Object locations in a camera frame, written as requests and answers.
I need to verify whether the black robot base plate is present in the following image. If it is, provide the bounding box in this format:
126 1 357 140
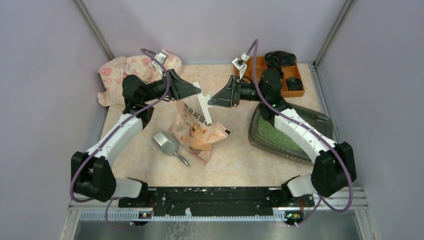
118 186 316 225

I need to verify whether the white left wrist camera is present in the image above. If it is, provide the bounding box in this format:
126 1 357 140
152 51 169 75

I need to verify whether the dark green litter box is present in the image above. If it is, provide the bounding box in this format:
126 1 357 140
248 104 334 166

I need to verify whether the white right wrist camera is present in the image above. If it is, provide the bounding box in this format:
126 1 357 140
231 53 250 80

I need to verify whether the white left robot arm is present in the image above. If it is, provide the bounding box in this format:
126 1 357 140
69 69 202 207

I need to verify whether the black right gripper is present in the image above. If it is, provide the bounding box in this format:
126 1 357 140
208 75 267 108

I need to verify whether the grey metal scoop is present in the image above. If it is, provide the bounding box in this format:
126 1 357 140
152 131 190 167

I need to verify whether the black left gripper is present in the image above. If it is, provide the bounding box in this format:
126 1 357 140
142 68 202 103

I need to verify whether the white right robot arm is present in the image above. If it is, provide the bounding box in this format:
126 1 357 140
208 68 356 206

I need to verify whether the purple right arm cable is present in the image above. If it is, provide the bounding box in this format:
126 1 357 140
245 39 355 227

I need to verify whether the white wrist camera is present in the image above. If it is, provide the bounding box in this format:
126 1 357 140
231 53 250 80
152 51 169 75

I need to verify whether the orange cat litter bag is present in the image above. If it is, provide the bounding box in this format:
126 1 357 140
168 100 231 166

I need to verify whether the pink patterned cloth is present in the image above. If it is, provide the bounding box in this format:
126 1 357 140
97 55 162 107

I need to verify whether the orange compartment tray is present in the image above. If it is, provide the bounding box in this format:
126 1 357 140
255 56 305 98

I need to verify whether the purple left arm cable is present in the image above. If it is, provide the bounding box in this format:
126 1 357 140
69 48 172 231

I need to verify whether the piano-key bag clip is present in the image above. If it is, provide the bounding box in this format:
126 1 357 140
196 91 213 126

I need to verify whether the dark cloth on tray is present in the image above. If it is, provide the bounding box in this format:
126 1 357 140
264 50 297 69

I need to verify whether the small dark cloth ball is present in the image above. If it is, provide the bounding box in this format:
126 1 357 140
285 76 303 91

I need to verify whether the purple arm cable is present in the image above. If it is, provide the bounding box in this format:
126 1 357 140
69 48 172 231
245 39 355 227

